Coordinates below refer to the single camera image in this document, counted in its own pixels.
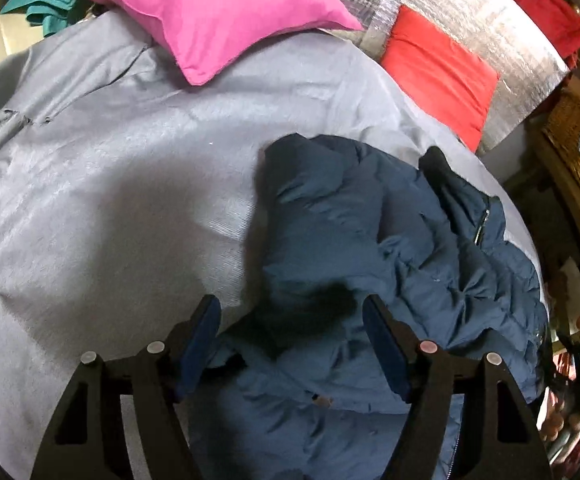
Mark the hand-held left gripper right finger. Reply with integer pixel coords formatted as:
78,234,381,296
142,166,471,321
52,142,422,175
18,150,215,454
362,294,553,480

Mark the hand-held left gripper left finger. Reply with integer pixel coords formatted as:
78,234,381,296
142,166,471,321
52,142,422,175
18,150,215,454
30,294,222,480

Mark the navy puffer jacket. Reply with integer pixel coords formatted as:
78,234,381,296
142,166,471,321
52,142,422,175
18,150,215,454
187,132,551,480

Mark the grey bed sheet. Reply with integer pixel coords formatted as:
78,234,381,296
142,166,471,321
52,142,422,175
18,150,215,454
0,10,546,480

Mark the wooden table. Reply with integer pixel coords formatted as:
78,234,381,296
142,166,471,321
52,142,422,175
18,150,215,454
500,115,580,341

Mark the red pillow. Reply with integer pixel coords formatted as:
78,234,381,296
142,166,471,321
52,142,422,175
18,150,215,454
380,6,501,153

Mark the pink pillow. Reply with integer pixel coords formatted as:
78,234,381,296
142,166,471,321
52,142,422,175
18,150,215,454
73,0,364,86

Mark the silver foil insulation mat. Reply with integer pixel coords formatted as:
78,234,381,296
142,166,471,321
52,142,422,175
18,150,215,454
290,0,571,153

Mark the cream leather sofa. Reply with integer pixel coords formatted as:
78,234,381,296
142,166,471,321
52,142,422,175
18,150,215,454
0,12,45,61

